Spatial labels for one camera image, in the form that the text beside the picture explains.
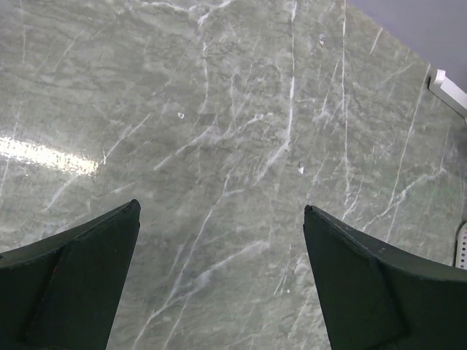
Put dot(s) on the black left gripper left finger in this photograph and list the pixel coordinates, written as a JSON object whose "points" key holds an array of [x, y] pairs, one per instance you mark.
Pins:
{"points": [[62, 292]]}

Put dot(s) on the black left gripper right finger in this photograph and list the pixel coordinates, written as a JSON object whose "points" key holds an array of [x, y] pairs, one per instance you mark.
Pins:
{"points": [[374, 295]]}

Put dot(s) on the white corner bracket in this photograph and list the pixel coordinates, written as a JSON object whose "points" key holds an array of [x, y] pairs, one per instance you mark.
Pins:
{"points": [[445, 89]]}

